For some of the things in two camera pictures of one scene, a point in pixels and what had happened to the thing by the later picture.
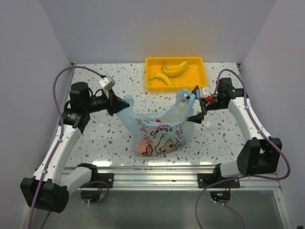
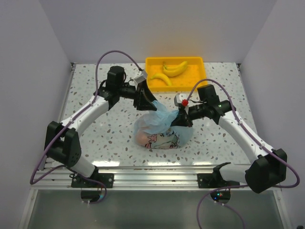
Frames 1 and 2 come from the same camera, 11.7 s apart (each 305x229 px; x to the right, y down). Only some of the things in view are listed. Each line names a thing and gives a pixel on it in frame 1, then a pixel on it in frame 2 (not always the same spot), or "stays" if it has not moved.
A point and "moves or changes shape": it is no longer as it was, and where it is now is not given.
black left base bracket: [98, 180] stays
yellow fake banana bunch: [173, 71] stays
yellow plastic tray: [194, 75] stays
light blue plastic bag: [164, 133] moves or changes shape
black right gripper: [198, 118] to [181, 119]
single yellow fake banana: [163, 77] stays
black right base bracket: [204, 180] stays
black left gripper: [119, 104] to [141, 101]
